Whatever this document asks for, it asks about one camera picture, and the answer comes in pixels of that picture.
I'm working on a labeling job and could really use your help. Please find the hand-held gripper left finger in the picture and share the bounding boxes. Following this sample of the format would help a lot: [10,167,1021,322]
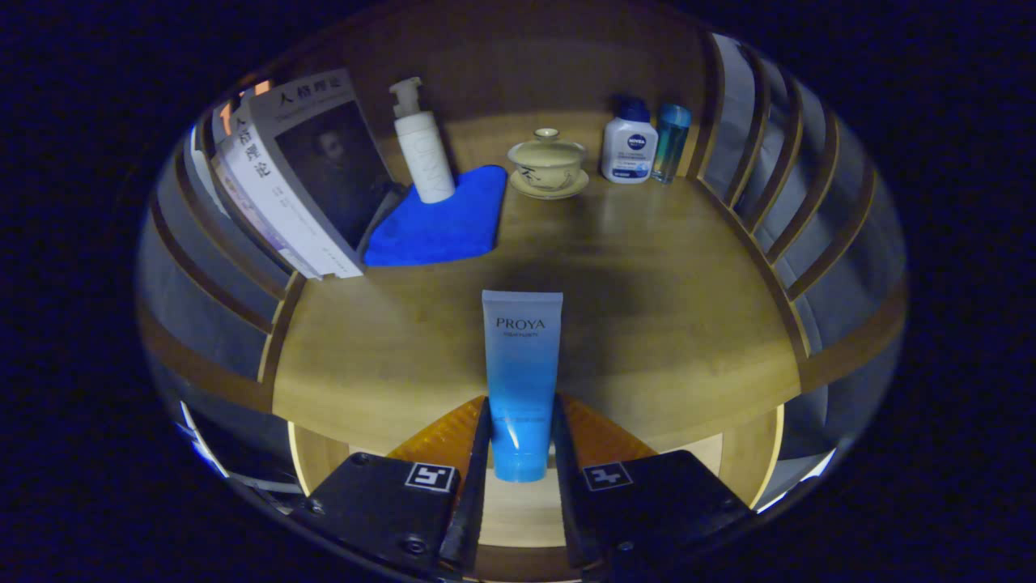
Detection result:
[290,395,493,580]

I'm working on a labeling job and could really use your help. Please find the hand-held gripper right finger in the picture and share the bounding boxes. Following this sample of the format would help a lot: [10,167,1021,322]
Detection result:
[552,394,754,572]

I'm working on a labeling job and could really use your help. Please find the blue gradient cosmetic tube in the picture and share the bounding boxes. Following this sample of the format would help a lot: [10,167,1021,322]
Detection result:
[482,290,564,483]

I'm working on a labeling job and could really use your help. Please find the wooden countertop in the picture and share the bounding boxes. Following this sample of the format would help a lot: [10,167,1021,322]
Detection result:
[271,109,802,454]

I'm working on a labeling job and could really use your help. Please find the wooden cabinet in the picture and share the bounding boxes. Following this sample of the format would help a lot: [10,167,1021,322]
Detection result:
[136,4,907,515]

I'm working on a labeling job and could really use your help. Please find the blue folded cloth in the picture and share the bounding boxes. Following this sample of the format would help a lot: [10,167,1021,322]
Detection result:
[363,165,508,268]

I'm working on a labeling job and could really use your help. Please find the beige lidded teacup with saucer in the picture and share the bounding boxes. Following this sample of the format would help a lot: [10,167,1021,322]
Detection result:
[507,128,590,201]

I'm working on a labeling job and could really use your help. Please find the white lotion bottle blue cap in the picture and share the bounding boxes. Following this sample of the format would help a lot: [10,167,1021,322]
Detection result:
[601,97,658,185]

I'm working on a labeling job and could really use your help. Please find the white pump bottle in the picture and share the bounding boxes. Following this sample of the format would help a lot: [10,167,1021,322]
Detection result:
[389,77,456,205]

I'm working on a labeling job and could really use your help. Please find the white book with dark cover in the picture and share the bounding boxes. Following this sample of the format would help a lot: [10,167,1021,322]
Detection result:
[229,69,405,279]

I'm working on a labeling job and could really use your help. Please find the teal translucent bottle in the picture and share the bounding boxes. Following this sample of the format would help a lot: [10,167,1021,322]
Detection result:
[651,103,693,185]

